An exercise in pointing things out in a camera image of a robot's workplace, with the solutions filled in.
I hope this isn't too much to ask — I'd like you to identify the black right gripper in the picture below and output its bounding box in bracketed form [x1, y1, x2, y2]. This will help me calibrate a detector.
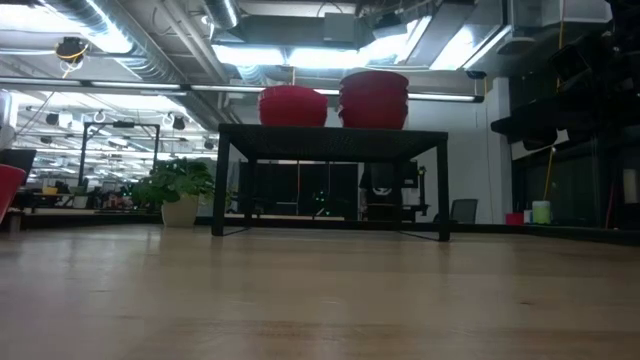
[491, 92, 640, 152]

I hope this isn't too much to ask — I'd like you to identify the green cup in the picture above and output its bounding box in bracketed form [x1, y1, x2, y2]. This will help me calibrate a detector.
[531, 200, 552, 226]

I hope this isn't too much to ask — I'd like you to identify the grey office chair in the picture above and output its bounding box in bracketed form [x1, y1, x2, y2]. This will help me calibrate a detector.
[432, 198, 480, 225]

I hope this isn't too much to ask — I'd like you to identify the person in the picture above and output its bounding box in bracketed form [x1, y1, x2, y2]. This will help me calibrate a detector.
[358, 162, 409, 221]

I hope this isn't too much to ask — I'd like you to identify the black perforated metal shelf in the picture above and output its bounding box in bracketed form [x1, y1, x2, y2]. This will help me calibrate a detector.
[210, 123, 451, 243]

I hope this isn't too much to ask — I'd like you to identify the long ceiling light bar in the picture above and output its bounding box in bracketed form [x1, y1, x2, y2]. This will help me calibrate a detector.
[0, 75, 485, 104]

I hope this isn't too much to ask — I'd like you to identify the green potted plant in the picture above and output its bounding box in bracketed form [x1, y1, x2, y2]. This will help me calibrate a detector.
[130, 157, 217, 229]

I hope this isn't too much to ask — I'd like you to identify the black ceiling device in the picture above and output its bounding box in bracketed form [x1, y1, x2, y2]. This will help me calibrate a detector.
[53, 35, 91, 65]

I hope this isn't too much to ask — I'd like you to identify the dark computer monitor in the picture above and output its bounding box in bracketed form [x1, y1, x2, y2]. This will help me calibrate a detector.
[0, 148, 38, 187]

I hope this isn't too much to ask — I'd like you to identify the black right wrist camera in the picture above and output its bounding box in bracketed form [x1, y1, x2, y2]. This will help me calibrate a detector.
[548, 43, 592, 92]

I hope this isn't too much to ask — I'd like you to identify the silver spiral air duct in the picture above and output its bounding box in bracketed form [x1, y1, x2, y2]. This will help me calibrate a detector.
[202, 0, 242, 30]

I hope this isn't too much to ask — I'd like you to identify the black metal gantry frame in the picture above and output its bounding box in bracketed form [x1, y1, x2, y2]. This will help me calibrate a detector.
[77, 121, 162, 194]

